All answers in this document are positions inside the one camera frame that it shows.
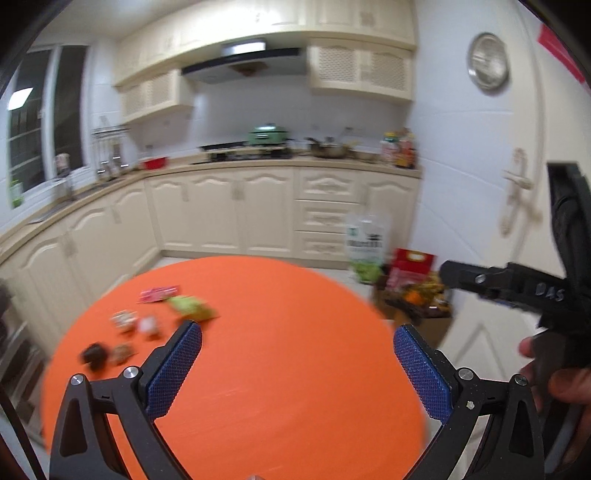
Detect round orange table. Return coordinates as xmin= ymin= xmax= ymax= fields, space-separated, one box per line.
xmin=42 ymin=256 xmax=426 ymax=479

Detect person's right hand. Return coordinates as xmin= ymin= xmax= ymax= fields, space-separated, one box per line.
xmin=518 ymin=337 xmax=590 ymax=421

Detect small red wrapper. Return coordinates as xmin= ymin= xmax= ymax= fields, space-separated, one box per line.
xmin=138 ymin=286 xmax=180 ymax=304

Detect gas stove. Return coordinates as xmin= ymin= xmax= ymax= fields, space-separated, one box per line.
xmin=190 ymin=141 xmax=294 ymax=165

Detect red rice bag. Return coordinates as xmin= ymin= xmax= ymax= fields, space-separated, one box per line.
xmin=386 ymin=248 xmax=436 ymax=292

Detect kitchen faucet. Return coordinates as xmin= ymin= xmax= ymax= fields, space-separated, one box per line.
xmin=54 ymin=153 xmax=75 ymax=202

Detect condiment bottles group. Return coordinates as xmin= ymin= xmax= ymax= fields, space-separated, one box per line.
xmin=380 ymin=128 xmax=417 ymax=170

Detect dark brown food scrap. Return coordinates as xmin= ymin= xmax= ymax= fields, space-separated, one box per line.
xmin=79 ymin=342 xmax=135 ymax=372

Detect cream upper cabinets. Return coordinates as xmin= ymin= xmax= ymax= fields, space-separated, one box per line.
xmin=114 ymin=1 xmax=417 ymax=123

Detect hanging utensil rack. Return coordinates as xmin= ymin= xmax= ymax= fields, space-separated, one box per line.
xmin=92 ymin=115 xmax=131 ymax=183

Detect steel wok pan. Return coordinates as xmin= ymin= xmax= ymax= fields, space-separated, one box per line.
xmin=305 ymin=137 xmax=358 ymax=159

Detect green dish soap bottle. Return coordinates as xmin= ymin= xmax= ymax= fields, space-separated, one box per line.
xmin=9 ymin=180 xmax=23 ymax=209

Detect door handle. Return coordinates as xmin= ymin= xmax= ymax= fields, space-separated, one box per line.
xmin=499 ymin=148 xmax=534 ymax=237

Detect red-printed clear plastic bag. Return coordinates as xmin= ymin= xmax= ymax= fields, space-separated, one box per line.
xmin=111 ymin=310 xmax=160 ymax=339

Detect green electric hot pot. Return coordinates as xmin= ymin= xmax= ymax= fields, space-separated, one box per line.
xmin=246 ymin=123 xmax=290 ymax=146

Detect cream door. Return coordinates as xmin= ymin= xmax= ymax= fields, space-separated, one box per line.
xmin=406 ymin=0 xmax=591 ymax=462

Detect black range hood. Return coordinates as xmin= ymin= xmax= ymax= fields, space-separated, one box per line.
xmin=180 ymin=40 xmax=307 ymax=85

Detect kitchen window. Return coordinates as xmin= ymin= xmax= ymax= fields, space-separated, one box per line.
xmin=8 ymin=44 xmax=89 ymax=192

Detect cream lower cabinets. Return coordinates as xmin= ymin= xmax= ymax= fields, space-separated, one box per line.
xmin=1 ymin=159 xmax=422 ymax=350

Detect cream cabinets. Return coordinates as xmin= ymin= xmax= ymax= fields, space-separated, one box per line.
xmin=1 ymin=159 xmax=422 ymax=350
xmin=114 ymin=1 xmax=417 ymax=123

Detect steel sink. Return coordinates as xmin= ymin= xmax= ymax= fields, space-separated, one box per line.
xmin=26 ymin=180 xmax=119 ymax=225

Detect cardboard box with groceries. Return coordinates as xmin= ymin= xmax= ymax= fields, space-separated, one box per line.
xmin=372 ymin=271 xmax=453 ymax=348

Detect green food scrap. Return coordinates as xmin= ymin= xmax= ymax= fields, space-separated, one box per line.
xmin=166 ymin=295 xmax=218 ymax=323

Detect red plastic basin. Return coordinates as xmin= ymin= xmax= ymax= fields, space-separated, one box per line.
xmin=140 ymin=156 xmax=168 ymax=171

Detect green white rice bag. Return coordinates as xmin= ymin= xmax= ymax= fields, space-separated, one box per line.
xmin=345 ymin=213 xmax=391 ymax=285

